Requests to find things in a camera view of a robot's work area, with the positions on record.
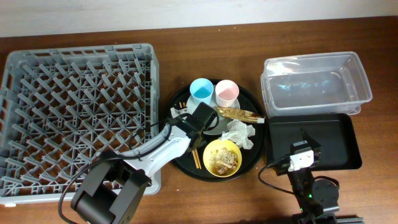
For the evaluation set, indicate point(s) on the gold foil snack wrapper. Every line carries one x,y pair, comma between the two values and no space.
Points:
242,115

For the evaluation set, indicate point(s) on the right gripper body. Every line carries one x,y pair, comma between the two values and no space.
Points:
298,149

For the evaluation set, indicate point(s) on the food scraps in bowl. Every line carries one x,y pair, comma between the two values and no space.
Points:
223,162

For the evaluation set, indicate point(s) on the clear plastic storage bin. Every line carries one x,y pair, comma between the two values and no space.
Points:
334,82

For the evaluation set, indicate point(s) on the pink plastic cup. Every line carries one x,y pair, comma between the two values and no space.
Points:
226,92

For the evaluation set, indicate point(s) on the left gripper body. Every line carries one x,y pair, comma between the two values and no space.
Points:
195,137

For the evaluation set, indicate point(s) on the crumpled white paper napkin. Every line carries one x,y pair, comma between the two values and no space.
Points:
239,133

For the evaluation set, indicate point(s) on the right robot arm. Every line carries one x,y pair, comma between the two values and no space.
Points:
316,196

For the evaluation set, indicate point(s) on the yellow bowl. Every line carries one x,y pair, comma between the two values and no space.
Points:
217,144

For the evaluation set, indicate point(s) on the round black serving tray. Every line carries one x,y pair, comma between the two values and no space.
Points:
186,163

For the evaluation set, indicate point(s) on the blue plastic cup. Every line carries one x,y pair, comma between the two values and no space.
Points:
201,90

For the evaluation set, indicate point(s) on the white round plate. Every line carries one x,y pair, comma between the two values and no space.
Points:
222,125

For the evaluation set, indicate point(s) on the grey plastic dishwasher rack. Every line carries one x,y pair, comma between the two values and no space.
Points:
61,108

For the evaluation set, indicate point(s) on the wooden chopstick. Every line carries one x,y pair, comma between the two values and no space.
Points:
188,111
194,152

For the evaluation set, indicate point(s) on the black rectangular tray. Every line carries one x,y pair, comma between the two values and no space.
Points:
334,132

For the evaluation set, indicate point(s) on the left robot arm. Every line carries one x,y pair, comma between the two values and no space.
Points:
115,184

